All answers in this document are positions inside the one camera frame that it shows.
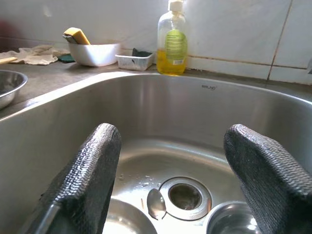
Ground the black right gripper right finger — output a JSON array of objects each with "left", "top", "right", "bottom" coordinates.
[{"left": 223, "top": 123, "right": 312, "bottom": 234}]

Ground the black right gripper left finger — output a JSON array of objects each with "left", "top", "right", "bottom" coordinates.
[{"left": 20, "top": 122, "right": 122, "bottom": 234}]

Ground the small steel bowl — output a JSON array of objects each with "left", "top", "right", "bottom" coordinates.
[{"left": 206, "top": 200, "right": 263, "bottom": 234}]

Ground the large steel bowl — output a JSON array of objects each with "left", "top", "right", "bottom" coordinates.
[{"left": 102, "top": 197, "right": 157, "bottom": 234}]

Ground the steel sink drain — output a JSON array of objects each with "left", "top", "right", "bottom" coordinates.
[{"left": 159, "top": 176, "right": 213, "bottom": 221}]

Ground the steel spoon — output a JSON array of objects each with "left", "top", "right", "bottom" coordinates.
[{"left": 146, "top": 188, "right": 168, "bottom": 220}]

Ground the stainless steel sink basin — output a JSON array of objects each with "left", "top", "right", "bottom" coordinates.
[{"left": 0, "top": 72, "right": 312, "bottom": 234}]

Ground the dark green scouring pad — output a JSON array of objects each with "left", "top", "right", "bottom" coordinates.
[
  {"left": 57, "top": 53, "right": 75, "bottom": 63},
  {"left": 132, "top": 47, "right": 153, "bottom": 58}
]

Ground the wide steel bowl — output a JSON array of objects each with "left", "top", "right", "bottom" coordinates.
[{"left": 0, "top": 69, "right": 29, "bottom": 110}]

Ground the white plastic bowl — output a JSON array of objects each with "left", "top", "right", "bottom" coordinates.
[{"left": 68, "top": 42, "right": 122, "bottom": 67}]

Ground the small white plastic tray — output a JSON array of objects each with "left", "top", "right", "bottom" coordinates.
[{"left": 115, "top": 52, "right": 154, "bottom": 72}]

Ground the beige cloth rag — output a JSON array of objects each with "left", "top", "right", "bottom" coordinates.
[{"left": 9, "top": 44, "right": 71, "bottom": 66}]

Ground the yellow sponge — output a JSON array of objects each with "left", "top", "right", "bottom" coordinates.
[{"left": 62, "top": 27, "right": 92, "bottom": 46}]

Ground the pale wooden stick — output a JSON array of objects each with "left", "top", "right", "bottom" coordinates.
[{"left": 0, "top": 57, "right": 19, "bottom": 65}]

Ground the clear bottle yellow dish soap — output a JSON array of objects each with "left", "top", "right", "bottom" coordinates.
[{"left": 156, "top": 0, "right": 189, "bottom": 77}]

